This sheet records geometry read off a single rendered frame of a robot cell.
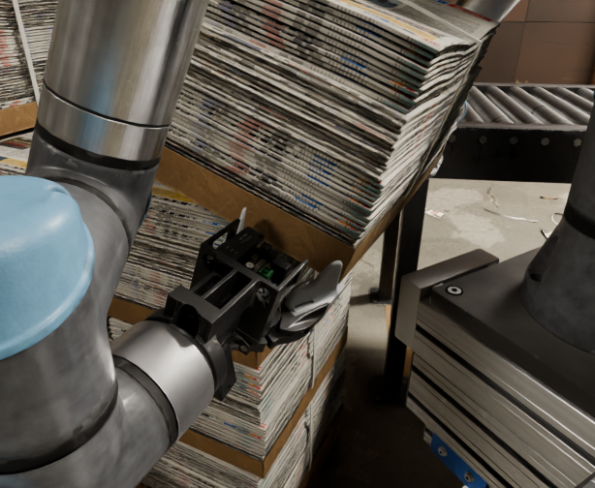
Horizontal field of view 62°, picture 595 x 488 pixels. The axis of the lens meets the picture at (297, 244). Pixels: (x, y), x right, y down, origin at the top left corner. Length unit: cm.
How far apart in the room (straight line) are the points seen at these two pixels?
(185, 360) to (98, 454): 8
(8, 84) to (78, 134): 74
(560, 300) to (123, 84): 36
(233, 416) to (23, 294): 63
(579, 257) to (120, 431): 35
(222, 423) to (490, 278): 49
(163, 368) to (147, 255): 42
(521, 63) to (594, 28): 53
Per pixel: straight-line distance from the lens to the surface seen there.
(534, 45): 447
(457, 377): 58
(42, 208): 21
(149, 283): 74
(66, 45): 30
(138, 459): 30
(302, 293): 43
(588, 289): 45
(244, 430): 82
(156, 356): 32
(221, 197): 50
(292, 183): 46
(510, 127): 118
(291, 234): 47
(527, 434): 55
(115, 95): 29
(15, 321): 21
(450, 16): 66
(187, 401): 32
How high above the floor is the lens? 108
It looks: 28 degrees down
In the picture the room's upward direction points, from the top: straight up
